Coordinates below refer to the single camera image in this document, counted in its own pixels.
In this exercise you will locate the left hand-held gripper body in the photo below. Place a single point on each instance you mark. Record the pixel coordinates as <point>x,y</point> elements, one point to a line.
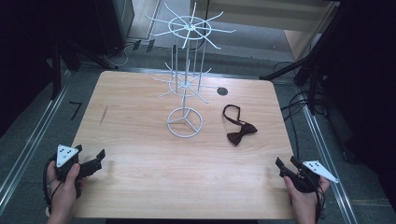
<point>63,155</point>

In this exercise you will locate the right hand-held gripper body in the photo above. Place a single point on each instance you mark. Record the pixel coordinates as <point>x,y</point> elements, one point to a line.
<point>306,180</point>

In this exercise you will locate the dark brown bow tie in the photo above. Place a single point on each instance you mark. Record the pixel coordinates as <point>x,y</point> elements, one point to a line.
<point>241,133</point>

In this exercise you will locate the person's right hand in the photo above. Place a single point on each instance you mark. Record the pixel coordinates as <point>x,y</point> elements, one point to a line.
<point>303,203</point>

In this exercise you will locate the person's left hand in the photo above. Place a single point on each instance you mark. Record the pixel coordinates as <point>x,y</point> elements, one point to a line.
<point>63,196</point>

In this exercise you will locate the black metal stand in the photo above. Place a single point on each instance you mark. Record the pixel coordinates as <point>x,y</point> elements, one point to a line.
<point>312,87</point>
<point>56,68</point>

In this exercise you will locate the black round table grommet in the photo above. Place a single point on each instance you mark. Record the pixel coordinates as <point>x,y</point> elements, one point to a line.
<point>222,91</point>

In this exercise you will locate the dark cabinet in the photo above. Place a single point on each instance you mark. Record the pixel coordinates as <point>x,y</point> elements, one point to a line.
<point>113,21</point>

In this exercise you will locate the aluminium floor rail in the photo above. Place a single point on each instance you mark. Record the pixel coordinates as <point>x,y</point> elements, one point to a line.
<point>31,140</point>
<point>318,140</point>

